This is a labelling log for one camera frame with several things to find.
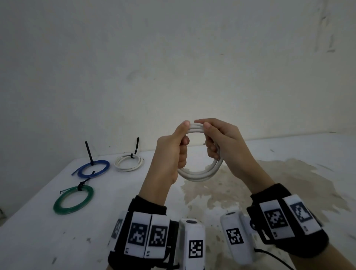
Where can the person's left hand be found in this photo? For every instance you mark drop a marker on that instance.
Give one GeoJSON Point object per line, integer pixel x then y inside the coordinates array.
{"type": "Point", "coordinates": [167, 158]}

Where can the black right wristband with markers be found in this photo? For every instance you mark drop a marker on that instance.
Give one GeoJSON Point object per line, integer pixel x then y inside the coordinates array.
{"type": "Point", "coordinates": [306, 247]}

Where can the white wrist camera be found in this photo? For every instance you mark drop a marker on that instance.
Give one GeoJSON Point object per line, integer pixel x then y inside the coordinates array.
{"type": "Point", "coordinates": [192, 231]}
{"type": "Point", "coordinates": [239, 253]}

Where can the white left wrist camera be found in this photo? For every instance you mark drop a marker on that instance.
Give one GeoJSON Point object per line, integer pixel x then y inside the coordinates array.
{"type": "Point", "coordinates": [192, 231]}

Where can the person's left forearm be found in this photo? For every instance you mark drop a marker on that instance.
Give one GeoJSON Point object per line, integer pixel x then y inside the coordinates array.
{"type": "Point", "coordinates": [155, 194]}

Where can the person's right forearm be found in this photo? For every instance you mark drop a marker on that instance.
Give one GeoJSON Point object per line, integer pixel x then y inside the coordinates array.
{"type": "Point", "coordinates": [261, 185]}

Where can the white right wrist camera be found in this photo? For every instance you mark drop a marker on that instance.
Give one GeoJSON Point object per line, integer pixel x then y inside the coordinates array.
{"type": "Point", "coordinates": [239, 253]}

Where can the black wristband with markers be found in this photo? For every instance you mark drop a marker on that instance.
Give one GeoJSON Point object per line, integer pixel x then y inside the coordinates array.
{"type": "Point", "coordinates": [144, 205]}
{"type": "Point", "coordinates": [306, 247]}

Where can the black left wristband with markers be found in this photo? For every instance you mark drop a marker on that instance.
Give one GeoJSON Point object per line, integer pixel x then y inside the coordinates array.
{"type": "Point", "coordinates": [144, 205]}

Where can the black zip tie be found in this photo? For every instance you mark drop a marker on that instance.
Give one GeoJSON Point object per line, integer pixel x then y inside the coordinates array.
{"type": "Point", "coordinates": [89, 153]}
{"type": "Point", "coordinates": [80, 187]}
{"type": "Point", "coordinates": [136, 146]}

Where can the person's right hand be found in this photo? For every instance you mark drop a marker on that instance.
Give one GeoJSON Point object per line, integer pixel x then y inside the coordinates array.
{"type": "Point", "coordinates": [236, 150]}

